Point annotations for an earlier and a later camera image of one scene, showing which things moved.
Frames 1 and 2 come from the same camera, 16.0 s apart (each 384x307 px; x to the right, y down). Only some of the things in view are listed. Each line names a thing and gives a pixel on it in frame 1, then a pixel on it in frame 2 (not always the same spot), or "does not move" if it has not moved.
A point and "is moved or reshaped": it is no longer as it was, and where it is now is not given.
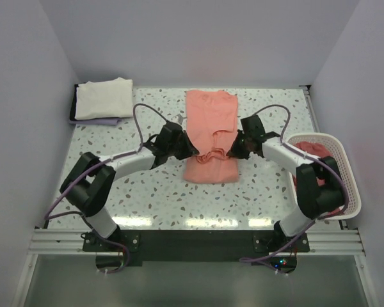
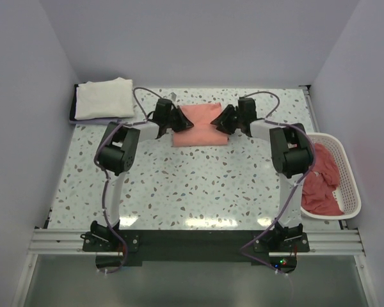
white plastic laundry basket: (341, 160) does not move
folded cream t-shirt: (111, 98) does not move
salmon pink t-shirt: (212, 119) is moved or reshaped
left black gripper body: (181, 150) → (175, 121)
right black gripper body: (240, 148) → (231, 120)
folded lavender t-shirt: (108, 121) does not move
